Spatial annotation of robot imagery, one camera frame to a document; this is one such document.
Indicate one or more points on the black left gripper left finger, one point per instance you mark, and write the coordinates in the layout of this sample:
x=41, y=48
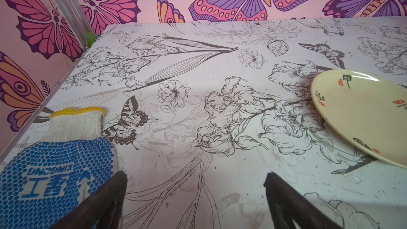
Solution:
x=101, y=210

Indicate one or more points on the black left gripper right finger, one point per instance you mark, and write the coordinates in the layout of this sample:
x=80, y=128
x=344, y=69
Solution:
x=290, y=209

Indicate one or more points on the cream dinner plate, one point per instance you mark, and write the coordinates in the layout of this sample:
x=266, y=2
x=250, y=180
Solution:
x=368, y=111

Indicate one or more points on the blue dotted work glove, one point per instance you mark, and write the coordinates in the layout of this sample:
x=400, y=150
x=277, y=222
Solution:
x=48, y=179

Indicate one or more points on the aluminium cage frame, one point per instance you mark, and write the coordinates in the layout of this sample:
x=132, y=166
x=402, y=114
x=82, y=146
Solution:
x=63, y=30

